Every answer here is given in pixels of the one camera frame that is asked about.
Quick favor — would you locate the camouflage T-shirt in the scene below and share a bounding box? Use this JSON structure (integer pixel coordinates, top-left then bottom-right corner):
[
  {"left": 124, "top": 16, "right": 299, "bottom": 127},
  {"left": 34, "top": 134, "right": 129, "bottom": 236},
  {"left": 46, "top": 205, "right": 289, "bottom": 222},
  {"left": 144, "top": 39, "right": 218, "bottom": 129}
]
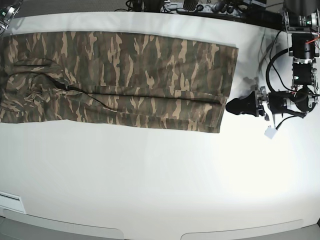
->
[{"left": 0, "top": 31, "right": 239, "bottom": 133}]

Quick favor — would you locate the power strip with cables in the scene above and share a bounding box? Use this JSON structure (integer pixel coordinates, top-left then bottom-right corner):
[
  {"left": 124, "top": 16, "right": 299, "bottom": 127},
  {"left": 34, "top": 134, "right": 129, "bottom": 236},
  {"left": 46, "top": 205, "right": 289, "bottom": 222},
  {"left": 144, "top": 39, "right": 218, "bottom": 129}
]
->
[{"left": 159, "top": 0, "right": 268, "bottom": 16}]

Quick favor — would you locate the white label bottom left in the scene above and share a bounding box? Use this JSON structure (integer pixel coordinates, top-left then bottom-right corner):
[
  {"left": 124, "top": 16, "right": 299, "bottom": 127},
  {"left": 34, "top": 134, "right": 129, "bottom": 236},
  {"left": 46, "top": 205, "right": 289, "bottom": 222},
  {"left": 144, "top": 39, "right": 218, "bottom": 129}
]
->
[{"left": 0, "top": 191, "right": 26, "bottom": 214}]

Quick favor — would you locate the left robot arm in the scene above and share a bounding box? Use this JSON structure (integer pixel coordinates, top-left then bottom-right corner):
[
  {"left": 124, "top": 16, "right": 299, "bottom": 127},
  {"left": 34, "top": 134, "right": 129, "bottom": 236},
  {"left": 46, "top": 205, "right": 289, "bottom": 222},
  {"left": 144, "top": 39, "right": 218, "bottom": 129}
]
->
[{"left": 226, "top": 0, "right": 320, "bottom": 118}]

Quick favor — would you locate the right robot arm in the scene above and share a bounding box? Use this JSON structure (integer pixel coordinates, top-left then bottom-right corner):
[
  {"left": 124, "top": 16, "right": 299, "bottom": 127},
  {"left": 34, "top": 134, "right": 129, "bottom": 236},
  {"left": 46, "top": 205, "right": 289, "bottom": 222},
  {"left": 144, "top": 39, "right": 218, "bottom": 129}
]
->
[{"left": 0, "top": 0, "right": 24, "bottom": 34}]

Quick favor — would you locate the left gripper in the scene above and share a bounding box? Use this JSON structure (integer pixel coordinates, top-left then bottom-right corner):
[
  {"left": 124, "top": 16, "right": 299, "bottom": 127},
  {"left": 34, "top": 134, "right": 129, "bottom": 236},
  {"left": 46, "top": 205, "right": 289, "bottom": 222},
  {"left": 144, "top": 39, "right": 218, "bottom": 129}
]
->
[{"left": 225, "top": 86, "right": 291, "bottom": 119}]

